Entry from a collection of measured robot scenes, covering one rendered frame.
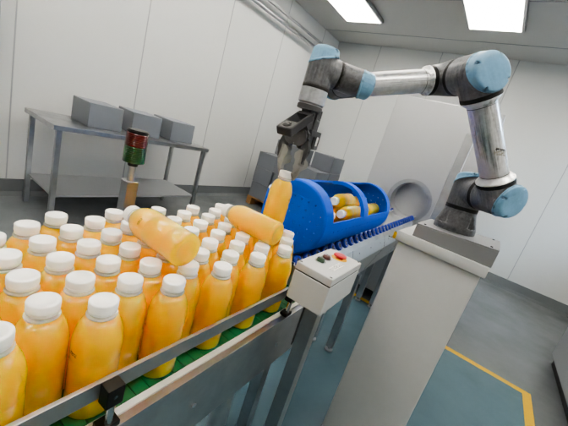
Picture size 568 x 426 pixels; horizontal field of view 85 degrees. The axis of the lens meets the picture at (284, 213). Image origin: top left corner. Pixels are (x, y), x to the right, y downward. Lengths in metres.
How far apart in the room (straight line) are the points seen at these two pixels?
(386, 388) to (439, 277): 0.52
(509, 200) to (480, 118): 0.28
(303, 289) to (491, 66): 0.81
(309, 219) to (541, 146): 5.34
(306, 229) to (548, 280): 5.43
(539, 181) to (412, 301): 4.99
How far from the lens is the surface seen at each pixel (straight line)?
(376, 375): 1.51
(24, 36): 3.99
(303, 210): 1.14
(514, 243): 6.20
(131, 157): 1.05
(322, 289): 0.75
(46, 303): 0.52
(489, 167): 1.21
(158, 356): 0.61
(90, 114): 3.40
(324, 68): 0.91
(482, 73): 1.10
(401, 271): 1.32
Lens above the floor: 1.39
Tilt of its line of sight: 15 degrees down
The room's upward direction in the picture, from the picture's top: 17 degrees clockwise
